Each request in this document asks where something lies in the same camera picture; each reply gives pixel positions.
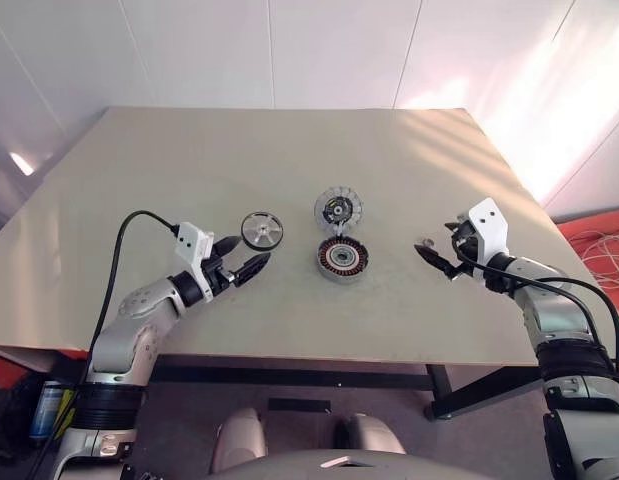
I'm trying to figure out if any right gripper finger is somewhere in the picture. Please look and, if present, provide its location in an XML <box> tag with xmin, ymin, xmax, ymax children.
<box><xmin>442</xmin><ymin>214</ymin><xmax>471</xmax><ymax>238</ymax></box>
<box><xmin>412</xmin><ymin>239</ymin><xmax>459</xmax><ymax>280</ymax></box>

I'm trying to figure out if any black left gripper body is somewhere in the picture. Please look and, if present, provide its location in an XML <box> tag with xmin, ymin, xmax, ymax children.
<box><xmin>203</xmin><ymin>246</ymin><xmax>241</xmax><ymax>296</ymax></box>

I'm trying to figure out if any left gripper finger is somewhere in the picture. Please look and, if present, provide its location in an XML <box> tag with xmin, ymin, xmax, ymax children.
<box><xmin>215</xmin><ymin>234</ymin><xmax>241</xmax><ymax>257</ymax></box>
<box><xmin>229</xmin><ymin>252</ymin><xmax>273</xmax><ymax>288</ymax></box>

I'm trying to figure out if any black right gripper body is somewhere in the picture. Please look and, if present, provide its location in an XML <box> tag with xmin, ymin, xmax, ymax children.
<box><xmin>446</xmin><ymin>219</ymin><xmax>486</xmax><ymax>281</ymax></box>

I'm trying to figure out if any silver spoked rotor disc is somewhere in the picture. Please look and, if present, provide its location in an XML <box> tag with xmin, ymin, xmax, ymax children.
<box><xmin>240</xmin><ymin>211</ymin><xmax>284</xmax><ymax>252</ymax></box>

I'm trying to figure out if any motor stator housing with coils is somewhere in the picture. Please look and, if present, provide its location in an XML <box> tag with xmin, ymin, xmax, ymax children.
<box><xmin>316</xmin><ymin>235</ymin><xmax>373</xmax><ymax>285</ymax></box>

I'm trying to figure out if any motor rotor disc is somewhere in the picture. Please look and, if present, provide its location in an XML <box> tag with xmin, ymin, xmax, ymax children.
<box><xmin>313</xmin><ymin>184</ymin><xmax>364</xmax><ymax>235</ymax></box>

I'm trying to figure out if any orange floor mat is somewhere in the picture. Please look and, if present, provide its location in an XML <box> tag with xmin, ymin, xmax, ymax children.
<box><xmin>558</xmin><ymin>202</ymin><xmax>619</xmax><ymax>301</ymax></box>

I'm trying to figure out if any black floor tape strip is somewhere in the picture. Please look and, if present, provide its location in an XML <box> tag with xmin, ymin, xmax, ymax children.
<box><xmin>267</xmin><ymin>398</ymin><xmax>333</xmax><ymax>414</ymax></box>

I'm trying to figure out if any beige rounded robot leg shell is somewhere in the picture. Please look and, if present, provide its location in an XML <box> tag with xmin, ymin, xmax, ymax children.
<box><xmin>211</xmin><ymin>407</ymin><xmax>268</xmax><ymax>474</ymax></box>
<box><xmin>336</xmin><ymin>412</ymin><xmax>408</xmax><ymax>456</ymax></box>

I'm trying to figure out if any grey robot torso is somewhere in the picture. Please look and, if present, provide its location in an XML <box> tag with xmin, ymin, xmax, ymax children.
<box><xmin>208</xmin><ymin>447</ymin><xmax>495</xmax><ymax>480</ymax></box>

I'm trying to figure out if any blue bottle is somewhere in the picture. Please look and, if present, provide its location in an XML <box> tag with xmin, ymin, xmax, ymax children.
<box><xmin>28</xmin><ymin>380</ymin><xmax>65</xmax><ymax>449</ymax></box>

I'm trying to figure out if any orange box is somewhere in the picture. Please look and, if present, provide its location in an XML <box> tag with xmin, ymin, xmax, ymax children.
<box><xmin>0</xmin><ymin>352</ymin><xmax>21</xmax><ymax>392</ymax></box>

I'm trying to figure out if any black bag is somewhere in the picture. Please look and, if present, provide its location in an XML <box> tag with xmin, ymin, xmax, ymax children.
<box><xmin>0</xmin><ymin>372</ymin><xmax>43</xmax><ymax>480</ymax></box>

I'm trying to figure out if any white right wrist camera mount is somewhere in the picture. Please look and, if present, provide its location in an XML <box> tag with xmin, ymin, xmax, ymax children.
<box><xmin>467</xmin><ymin>197</ymin><xmax>510</xmax><ymax>264</ymax></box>

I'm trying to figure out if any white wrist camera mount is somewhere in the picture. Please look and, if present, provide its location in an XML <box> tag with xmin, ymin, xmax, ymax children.
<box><xmin>467</xmin><ymin>197</ymin><xmax>510</xmax><ymax>264</ymax></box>
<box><xmin>174</xmin><ymin>221</ymin><xmax>216</xmax><ymax>303</ymax></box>

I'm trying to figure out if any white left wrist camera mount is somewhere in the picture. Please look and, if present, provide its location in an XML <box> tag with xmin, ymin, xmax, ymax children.
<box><xmin>174</xmin><ymin>221</ymin><xmax>216</xmax><ymax>303</ymax></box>

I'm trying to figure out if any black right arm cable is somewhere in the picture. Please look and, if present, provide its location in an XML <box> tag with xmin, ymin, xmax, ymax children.
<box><xmin>452</xmin><ymin>238</ymin><xmax>619</xmax><ymax>376</ymax></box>

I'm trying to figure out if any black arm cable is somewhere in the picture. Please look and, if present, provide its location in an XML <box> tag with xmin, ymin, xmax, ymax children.
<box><xmin>452</xmin><ymin>238</ymin><xmax>619</xmax><ymax>376</ymax></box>
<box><xmin>76</xmin><ymin>211</ymin><xmax>183</xmax><ymax>391</ymax></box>

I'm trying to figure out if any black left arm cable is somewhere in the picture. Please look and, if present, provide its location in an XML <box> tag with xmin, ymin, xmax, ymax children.
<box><xmin>76</xmin><ymin>211</ymin><xmax>183</xmax><ymax>391</ymax></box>

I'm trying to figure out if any black metal table frame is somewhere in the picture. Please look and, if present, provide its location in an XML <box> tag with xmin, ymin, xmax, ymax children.
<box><xmin>151</xmin><ymin>352</ymin><xmax>546</xmax><ymax>421</ymax></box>

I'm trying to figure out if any white cord bundle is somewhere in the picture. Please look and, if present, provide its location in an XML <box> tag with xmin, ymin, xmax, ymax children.
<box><xmin>571</xmin><ymin>229</ymin><xmax>619</xmax><ymax>292</ymax></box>

